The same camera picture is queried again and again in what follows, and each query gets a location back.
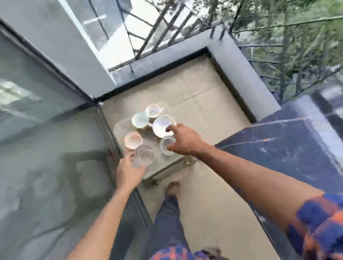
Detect patterned bowl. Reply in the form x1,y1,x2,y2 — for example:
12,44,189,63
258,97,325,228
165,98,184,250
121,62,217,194
151,113,178,140

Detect person's right forearm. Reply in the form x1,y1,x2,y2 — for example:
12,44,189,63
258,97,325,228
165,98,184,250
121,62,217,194
196,136,329,240

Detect person's left forearm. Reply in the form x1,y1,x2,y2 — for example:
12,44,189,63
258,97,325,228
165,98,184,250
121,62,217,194
37,184,143,260

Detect person's left foot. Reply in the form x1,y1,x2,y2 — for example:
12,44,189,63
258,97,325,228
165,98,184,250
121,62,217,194
164,180,182,197

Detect plain white cup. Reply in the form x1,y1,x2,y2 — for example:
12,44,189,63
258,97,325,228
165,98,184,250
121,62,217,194
144,102,164,119

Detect green foliage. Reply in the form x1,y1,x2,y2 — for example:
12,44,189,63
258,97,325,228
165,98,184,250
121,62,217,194
157,0,343,105

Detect dark trousers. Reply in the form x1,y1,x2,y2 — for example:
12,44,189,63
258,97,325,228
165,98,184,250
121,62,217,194
137,189,224,260

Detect white mug blue flower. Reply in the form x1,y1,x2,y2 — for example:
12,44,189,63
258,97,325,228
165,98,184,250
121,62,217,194
130,111,153,130

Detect person's left hand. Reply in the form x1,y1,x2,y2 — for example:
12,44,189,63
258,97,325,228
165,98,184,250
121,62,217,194
112,150,151,193

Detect clear glass tumbler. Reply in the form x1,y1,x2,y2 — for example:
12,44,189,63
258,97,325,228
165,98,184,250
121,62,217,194
130,142,157,169

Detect beige low stool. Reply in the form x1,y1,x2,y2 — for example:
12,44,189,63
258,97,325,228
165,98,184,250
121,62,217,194
111,109,199,191

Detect cream cup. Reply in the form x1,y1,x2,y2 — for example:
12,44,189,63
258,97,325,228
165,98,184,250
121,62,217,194
123,130,145,151

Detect blue orange plaid shirt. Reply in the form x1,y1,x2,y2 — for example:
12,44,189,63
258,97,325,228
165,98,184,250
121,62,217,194
16,191,343,260

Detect black metal railing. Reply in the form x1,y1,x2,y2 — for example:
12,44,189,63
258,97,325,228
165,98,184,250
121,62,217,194
101,0,343,120

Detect glass sliding door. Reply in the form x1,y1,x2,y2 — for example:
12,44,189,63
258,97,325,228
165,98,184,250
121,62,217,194
0,0,157,260

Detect clear drinking glass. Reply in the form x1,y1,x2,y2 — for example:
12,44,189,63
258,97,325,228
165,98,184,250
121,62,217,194
159,135,178,158

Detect person's right hand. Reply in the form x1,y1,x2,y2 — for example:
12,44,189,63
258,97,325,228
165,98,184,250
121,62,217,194
164,119,214,159

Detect dark marble table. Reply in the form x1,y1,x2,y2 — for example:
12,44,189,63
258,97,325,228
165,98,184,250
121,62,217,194
210,89,343,260

